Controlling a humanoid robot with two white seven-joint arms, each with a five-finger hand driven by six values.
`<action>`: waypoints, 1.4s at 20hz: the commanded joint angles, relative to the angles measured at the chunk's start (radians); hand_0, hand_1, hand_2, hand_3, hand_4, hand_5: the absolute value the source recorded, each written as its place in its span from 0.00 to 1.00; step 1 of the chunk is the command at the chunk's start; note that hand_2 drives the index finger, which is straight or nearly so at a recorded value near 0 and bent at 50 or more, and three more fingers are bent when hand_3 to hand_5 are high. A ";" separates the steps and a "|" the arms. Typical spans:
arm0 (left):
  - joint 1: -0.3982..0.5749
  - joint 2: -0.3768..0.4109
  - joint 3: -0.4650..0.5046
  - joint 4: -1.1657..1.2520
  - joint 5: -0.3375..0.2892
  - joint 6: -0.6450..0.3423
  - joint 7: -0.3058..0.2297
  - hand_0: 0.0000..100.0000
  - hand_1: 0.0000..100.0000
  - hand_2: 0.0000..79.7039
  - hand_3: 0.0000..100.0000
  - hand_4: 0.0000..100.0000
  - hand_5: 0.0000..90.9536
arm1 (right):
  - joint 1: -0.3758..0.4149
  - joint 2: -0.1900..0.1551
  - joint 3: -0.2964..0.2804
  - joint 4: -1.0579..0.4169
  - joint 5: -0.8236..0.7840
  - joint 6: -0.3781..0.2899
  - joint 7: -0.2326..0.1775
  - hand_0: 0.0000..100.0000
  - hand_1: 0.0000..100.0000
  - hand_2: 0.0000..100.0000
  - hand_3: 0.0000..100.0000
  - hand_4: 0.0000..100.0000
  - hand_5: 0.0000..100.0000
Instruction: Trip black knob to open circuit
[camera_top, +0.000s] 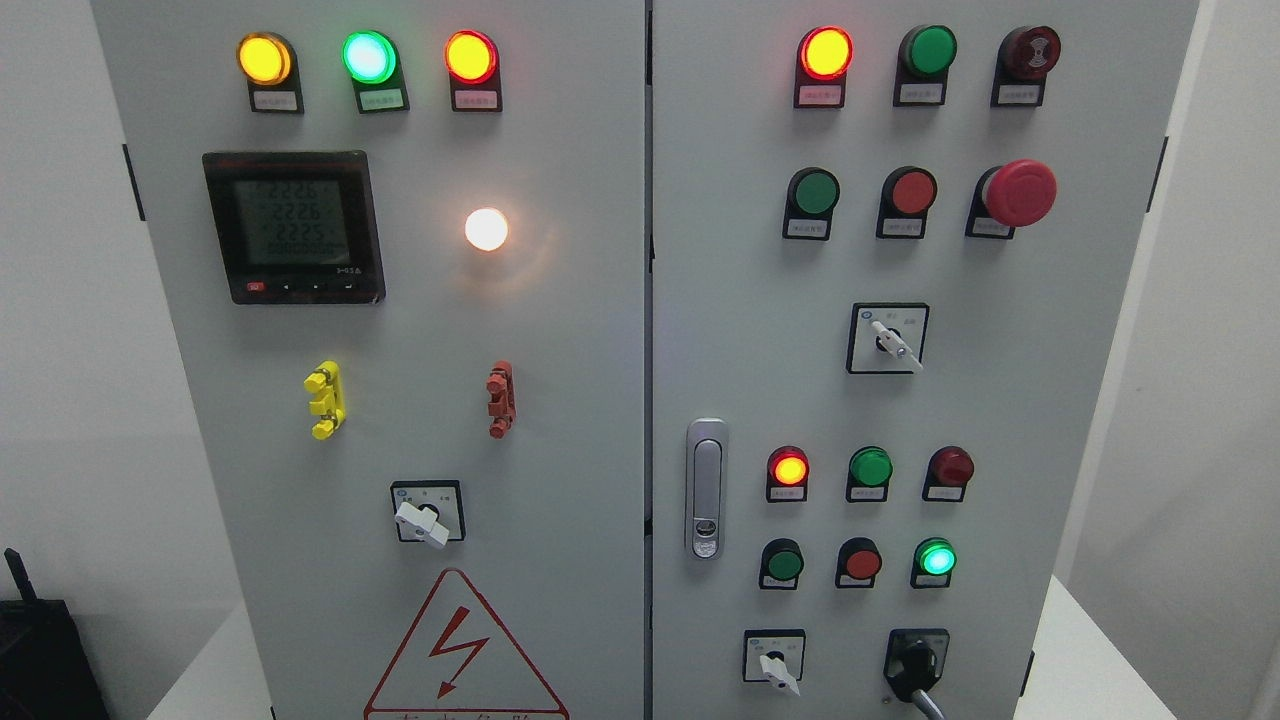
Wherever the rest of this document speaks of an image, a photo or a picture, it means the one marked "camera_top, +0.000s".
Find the red emergency stop button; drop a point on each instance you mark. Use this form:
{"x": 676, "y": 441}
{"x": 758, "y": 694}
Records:
{"x": 1014, "y": 195}

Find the red push button lower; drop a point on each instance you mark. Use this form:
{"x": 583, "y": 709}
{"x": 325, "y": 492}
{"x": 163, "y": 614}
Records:
{"x": 858, "y": 564}

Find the black digital power meter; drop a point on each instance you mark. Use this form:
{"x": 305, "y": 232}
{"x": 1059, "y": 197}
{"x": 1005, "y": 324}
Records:
{"x": 296, "y": 228}

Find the grey right cabinet door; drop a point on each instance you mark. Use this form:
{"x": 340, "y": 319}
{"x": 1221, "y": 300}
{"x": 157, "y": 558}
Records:
{"x": 754, "y": 329}

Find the green indicator light top right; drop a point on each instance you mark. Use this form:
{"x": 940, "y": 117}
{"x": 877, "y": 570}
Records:
{"x": 925, "y": 55}

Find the grey left cabinet door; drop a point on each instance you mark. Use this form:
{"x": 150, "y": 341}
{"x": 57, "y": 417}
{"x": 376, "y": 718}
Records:
{"x": 554, "y": 510}

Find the yellow terminal block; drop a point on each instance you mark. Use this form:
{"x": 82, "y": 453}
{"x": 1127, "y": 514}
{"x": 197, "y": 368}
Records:
{"x": 327, "y": 399}

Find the green indicator bottom right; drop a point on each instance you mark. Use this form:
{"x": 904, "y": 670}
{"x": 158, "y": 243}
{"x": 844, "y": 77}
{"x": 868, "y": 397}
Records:
{"x": 934, "y": 562}

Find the red push button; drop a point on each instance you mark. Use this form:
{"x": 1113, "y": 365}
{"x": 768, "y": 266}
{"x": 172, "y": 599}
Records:
{"x": 906, "y": 197}
{"x": 858, "y": 564}

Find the white selector switch upper right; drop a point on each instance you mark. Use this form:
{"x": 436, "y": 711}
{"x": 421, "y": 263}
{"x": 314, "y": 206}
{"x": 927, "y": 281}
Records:
{"x": 887, "y": 338}

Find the grey cabinet door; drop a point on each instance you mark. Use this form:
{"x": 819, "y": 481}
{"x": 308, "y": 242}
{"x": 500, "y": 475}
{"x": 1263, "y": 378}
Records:
{"x": 754, "y": 329}
{"x": 554, "y": 510}

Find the red indicator light left door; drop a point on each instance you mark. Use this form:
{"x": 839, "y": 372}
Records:
{"x": 473, "y": 65}

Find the red indicator light top right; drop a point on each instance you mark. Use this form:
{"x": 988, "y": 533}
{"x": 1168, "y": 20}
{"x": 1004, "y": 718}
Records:
{"x": 823, "y": 59}

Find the green push button lower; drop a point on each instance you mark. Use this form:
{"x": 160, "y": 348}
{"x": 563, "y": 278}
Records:
{"x": 781, "y": 564}

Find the green indicator light lower middle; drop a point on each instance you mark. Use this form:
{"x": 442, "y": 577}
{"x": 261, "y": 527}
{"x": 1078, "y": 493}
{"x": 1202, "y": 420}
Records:
{"x": 869, "y": 475}

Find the red indicator light lower right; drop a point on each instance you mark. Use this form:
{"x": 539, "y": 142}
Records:
{"x": 948, "y": 474}

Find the red push button upper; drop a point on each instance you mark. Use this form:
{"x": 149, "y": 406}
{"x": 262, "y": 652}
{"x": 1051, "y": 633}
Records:
{"x": 906, "y": 197}

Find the white selector switch left door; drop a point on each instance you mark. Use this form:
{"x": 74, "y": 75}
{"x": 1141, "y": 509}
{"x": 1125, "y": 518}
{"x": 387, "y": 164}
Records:
{"x": 429, "y": 511}

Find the white lit indicator lamp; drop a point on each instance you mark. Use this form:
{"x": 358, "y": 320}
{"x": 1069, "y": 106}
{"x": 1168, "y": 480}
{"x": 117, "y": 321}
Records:
{"x": 486, "y": 229}

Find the red lit indicator lower left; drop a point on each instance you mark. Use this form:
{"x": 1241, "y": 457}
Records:
{"x": 786, "y": 475}

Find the silver door lock handle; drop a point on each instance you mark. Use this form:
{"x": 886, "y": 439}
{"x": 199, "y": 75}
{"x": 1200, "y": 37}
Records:
{"x": 705, "y": 447}

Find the green lit indicator light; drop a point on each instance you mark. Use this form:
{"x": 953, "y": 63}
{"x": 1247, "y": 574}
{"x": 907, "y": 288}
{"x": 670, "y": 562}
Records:
{"x": 374, "y": 65}

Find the green push button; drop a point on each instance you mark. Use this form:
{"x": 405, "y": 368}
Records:
{"x": 811, "y": 197}
{"x": 781, "y": 564}

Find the white selector switch bottom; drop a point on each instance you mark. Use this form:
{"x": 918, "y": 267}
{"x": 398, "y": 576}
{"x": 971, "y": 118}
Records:
{"x": 774, "y": 657}

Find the yellow indicator light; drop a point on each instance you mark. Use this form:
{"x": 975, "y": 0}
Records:
{"x": 269, "y": 64}

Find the red high voltage warning sign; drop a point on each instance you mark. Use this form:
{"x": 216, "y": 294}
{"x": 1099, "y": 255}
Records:
{"x": 458, "y": 660}

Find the black knob selector switch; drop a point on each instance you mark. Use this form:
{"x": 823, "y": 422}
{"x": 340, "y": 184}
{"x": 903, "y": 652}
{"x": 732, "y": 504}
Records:
{"x": 913, "y": 664}

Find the red terminal block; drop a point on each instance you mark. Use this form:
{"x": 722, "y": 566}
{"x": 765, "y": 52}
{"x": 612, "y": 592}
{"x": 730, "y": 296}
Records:
{"x": 501, "y": 407}

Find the black device with antenna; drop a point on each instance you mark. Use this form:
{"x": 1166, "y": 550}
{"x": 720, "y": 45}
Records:
{"x": 44, "y": 671}

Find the dark red buzzer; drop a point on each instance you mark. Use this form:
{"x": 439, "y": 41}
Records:
{"x": 1023, "y": 62}

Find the green push button upper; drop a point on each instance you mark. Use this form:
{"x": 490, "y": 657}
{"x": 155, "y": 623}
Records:
{"x": 811, "y": 197}

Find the white selector switch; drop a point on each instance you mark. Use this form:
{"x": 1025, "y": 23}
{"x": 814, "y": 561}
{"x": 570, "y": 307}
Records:
{"x": 887, "y": 338}
{"x": 774, "y": 657}

